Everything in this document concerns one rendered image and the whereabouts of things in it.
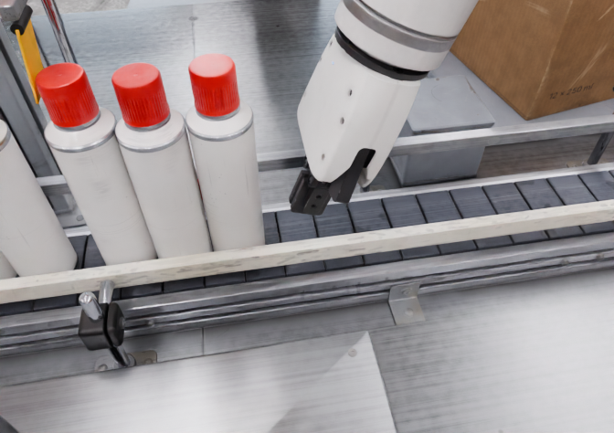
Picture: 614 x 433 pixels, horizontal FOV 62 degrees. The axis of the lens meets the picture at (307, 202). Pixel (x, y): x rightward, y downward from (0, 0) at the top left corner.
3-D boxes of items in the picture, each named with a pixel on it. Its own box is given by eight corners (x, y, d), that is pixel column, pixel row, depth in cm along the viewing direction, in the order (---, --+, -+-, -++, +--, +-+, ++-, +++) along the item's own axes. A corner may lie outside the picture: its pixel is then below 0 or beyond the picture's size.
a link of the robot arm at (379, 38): (334, -38, 37) (320, 1, 39) (365, 19, 31) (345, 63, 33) (432, -7, 40) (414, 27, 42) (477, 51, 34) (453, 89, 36)
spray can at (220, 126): (219, 273, 48) (180, 90, 33) (208, 234, 52) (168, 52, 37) (271, 259, 49) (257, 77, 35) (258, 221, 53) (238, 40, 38)
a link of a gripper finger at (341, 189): (365, 100, 37) (335, 108, 43) (350, 205, 38) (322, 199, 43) (379, 104, 38) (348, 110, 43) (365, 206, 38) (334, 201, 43)
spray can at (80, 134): (99, 278, 48) (5, 95, 33) (114, 235, 52) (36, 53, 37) (153, 279, 48) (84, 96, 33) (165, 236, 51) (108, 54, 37)
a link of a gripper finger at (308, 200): (313, 153, 43) (288, 206, 48) (320, 178, 41) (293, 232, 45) (347, 158, 44) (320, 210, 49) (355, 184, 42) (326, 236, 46)
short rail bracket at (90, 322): (108, 385, 46) (61, 315, 37) (111, 354, 48) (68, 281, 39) (144, 379, 46) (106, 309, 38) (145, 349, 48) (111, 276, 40)
